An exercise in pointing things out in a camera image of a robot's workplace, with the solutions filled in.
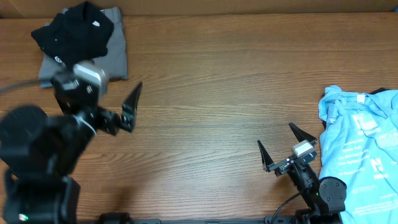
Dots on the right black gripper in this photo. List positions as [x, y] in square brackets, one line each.
[281, 166]

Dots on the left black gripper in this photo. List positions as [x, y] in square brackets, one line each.
[111, 124]

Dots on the black t-shirt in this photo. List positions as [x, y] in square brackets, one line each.
[80, 33]

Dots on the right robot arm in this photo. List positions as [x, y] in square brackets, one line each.
[324, 197]

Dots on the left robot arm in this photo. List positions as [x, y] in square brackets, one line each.
[42, 151]

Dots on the folded grey shorts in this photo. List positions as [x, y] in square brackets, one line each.
[115, 61]

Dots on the light blue t-shirt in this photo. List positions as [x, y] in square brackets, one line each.
[359, 146]

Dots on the folded light blue garment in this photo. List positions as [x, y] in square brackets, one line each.
[45, 84]

